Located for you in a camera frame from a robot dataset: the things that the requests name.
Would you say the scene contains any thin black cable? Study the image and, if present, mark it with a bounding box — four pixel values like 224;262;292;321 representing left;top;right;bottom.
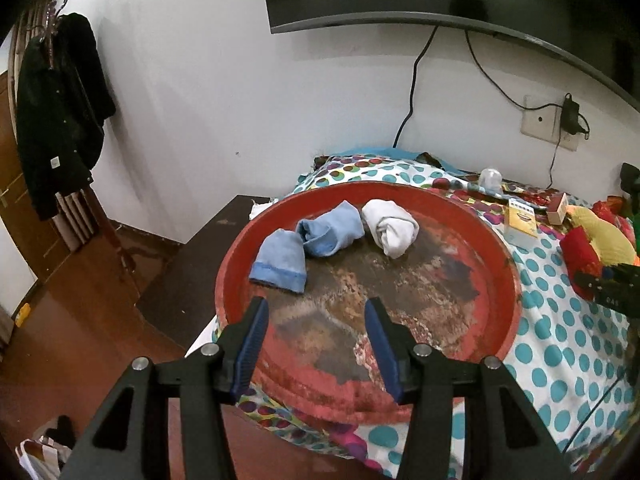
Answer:
465;29;568;111

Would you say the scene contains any brown wooden door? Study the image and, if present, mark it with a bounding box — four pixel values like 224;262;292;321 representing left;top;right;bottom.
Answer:
0;0;56;356

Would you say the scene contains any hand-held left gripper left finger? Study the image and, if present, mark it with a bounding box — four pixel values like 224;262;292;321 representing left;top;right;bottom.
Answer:
59;296;271;480

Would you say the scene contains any wooden coat rack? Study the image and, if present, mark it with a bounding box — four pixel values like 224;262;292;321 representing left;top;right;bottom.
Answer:
40;0;143;301

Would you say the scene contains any white wall socket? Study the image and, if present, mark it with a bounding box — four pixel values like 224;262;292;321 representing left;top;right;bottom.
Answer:
520;94;581;151

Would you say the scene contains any small brown box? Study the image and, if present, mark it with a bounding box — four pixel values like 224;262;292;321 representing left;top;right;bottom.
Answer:
546;192;570;225

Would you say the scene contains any black coat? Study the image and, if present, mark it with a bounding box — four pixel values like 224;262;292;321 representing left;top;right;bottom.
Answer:
15;12;117;221

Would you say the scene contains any yellow sock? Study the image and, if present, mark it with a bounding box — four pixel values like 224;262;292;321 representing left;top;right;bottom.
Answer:
570;206;638;267

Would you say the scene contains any red patterned foil packet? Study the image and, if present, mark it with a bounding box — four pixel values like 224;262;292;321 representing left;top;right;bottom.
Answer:
500;185;551;207

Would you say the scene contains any black adapter cable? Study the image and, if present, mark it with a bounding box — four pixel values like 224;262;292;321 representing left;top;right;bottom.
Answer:
549;137;563;190

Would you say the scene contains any light blue sock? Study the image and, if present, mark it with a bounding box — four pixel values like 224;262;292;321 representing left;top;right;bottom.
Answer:
296;200;366;259
249;229;307;294

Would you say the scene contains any white paper bag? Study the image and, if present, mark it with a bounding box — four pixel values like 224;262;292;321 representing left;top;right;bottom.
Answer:
15;415;76;480

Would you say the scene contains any clear crumpled plastic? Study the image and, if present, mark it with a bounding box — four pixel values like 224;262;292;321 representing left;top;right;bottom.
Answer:
477;167;503;193

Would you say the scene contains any black television power cable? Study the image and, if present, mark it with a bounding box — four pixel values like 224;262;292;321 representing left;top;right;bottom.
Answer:
393;24;439;149

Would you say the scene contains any blue cloth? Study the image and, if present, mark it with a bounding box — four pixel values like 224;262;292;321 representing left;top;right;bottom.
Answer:
330;146;466;173

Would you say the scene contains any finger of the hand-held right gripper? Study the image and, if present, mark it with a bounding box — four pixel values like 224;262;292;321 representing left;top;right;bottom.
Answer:
574;269;608;295

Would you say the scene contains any black power adapter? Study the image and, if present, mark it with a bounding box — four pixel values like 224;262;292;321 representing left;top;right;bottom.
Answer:
560;92;592;138

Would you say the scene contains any white rolled sock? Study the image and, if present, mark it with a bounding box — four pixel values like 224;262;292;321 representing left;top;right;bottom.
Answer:
361;199;420;260

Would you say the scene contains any polka dot bed sheet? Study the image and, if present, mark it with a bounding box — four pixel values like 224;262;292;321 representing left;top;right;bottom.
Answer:
200;152;640;480

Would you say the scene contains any dark wooden table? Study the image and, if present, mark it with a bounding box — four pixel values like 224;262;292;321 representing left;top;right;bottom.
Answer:
135;195;281;356

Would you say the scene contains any round red tray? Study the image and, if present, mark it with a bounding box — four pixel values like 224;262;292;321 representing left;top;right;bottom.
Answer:
214;182;523;413

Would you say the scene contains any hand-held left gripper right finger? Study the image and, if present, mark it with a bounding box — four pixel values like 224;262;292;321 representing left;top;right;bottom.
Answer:
364;297;571;480

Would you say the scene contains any yellow box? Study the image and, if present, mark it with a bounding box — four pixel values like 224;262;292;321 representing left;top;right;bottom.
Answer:
502;199;540;248

